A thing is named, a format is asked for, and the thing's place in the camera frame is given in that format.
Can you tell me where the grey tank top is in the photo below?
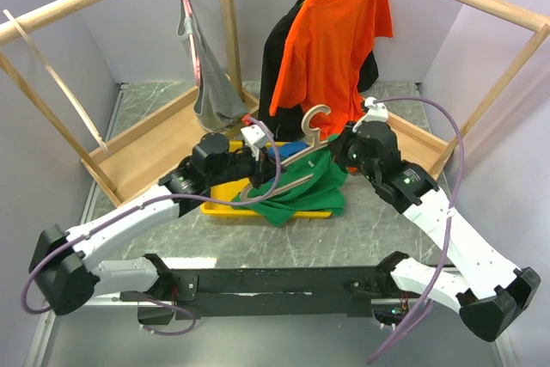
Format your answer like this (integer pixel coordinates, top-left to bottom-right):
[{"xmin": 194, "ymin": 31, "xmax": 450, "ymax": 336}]
[{"xmin": 177, "ymin": 3, "xmax": 248, "ymax": 132}]

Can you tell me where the wooden clothes rack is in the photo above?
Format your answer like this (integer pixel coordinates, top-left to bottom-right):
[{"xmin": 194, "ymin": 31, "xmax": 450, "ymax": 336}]
[
  {"xmin": 0, "ymin": 0, "xmax": 260, "ymax": 207},
  {"xmin": 389, "ymin": 0, "xmax": 549, "ymax": 179}
]

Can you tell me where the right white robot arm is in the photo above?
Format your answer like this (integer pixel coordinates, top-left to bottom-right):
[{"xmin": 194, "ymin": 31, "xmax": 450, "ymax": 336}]
[{"xmin": 329, "ymin": 121, "xmax": 541, "ymax": 342}]

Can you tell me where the orange t-shirt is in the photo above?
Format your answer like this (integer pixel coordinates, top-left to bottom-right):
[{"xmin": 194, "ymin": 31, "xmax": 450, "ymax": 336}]
[{"xmin": 268, "ymin": 0, "xmax": 394, "ymax": 138}]

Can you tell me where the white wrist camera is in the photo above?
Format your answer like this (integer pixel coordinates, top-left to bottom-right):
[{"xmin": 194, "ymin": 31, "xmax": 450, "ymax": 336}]
[
  {"xmin": 241, "ymin": 114, "xmax": 273, "ymax": 160},
  {"xmin": 352, "ymin": 97, "xmax": 388, "ymax": 133}
]

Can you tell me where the pink hanger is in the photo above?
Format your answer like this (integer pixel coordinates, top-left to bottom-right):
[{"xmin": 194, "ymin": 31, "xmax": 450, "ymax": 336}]
[{"xmin": 181, "ymin": 0, "xmax": 201, "ymax": 87}]

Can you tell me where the right wooden clothes rack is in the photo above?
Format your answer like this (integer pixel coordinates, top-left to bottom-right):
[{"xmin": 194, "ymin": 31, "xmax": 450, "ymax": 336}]
[{"xmin": 389, "ymin": 0, "xmax": 549, "ymax": 179}]

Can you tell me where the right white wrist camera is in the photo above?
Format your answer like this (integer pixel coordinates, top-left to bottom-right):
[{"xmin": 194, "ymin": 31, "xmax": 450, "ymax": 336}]
[{"xmin": 352, "ymin": 97, "xmax": 388, "ymax": 133}]

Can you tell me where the blue shirt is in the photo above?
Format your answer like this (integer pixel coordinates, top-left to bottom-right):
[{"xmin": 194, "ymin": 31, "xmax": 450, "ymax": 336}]
[{"xmin": 278, "ymin": 141, "xmax": 309, "ymax": 159}]

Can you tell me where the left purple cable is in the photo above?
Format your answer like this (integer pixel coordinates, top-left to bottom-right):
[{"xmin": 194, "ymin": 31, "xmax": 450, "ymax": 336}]
[{"xmin": 20, "ymin": 115, "xmax": 283, "ymax": 315}]

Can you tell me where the black shirt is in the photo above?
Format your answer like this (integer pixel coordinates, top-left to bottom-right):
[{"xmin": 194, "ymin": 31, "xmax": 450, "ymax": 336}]
[{"xmin": 260, "ymin": 0, "xmax": 377, "ymax": 141}]

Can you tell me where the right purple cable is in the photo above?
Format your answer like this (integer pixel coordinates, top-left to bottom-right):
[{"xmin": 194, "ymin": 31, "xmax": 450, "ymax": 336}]
[{"xmin": 365, "ymin": 96, "xmax": 466, "ymax": 364}]

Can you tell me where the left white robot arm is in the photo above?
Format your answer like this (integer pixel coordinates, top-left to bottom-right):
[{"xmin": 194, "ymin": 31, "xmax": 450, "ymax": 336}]
[{"xmin": 29, "ymin": 125, "xmax": 282, "ymax": 315}]

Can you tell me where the yellow plastic tray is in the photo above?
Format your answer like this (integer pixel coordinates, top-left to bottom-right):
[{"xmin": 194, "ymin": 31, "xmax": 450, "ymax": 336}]
[{"xmin": 200, "ymin": 140, "xmax": 333, "ymax": 220}]

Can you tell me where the black base bar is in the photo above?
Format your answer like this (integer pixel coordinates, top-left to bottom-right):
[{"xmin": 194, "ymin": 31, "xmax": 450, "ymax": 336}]
[{"xmin": 145, "ymin": 266, "xmax": 402, "ymax": 319}]

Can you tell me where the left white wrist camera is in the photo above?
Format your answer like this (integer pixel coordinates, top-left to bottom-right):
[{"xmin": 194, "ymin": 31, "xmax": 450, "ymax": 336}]
[{"xmin": 241, "ymin": 114, "xmax": 273, "ymax": 160}]

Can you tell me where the left wooden clothes rack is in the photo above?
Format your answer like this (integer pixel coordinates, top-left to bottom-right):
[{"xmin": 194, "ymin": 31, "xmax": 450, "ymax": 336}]
[{"xmin": 0, "ymin": 0, "xmax": 260, "ymax": 207}]

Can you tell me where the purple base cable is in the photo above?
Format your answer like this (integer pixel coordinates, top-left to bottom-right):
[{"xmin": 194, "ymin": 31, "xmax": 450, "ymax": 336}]
[{"xmin": 128, "ymin": 293, "xmax": 199, "ymax": 337}]

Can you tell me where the green tank top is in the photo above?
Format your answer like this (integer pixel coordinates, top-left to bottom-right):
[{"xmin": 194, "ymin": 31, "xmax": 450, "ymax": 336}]
[{"xmin": 239, "ymin": 148, "xmax": 348, "ymax": 226}]

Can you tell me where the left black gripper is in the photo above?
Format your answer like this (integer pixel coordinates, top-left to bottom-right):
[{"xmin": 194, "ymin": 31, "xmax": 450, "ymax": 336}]
[{"xmin": 208, "ymin": 144, "xmax": 287, "ymax": 189}]

